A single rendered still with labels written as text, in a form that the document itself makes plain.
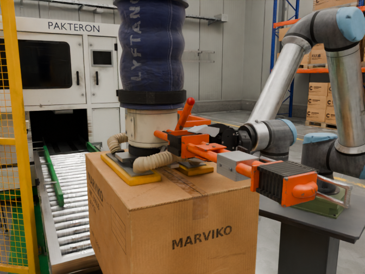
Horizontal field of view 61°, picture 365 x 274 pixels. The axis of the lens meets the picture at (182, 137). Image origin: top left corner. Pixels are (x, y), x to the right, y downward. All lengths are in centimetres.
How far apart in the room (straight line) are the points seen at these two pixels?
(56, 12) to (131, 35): 949
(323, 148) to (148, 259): 101
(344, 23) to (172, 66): 60
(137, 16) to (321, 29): 65
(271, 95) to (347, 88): 30
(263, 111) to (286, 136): 18
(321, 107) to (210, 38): 530
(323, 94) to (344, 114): 794
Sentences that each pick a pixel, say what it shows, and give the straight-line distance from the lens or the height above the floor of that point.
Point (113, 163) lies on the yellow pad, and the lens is 107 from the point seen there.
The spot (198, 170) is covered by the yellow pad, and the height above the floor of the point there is 108.
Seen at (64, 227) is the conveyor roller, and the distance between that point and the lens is 196.
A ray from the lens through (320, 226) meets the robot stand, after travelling 149.
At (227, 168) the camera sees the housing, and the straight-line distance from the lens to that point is 66.
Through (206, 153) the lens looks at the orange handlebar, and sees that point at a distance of 72.
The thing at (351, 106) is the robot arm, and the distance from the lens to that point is 137.
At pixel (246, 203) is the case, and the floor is 101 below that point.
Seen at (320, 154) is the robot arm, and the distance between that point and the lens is 157.
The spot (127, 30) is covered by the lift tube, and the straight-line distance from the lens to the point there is 100.
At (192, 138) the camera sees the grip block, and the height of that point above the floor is 122.
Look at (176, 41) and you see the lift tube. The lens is 99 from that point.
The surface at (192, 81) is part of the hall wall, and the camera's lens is 1199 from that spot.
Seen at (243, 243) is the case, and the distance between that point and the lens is 99.
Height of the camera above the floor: 138
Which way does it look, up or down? 11 degrees down
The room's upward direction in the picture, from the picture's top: straight up
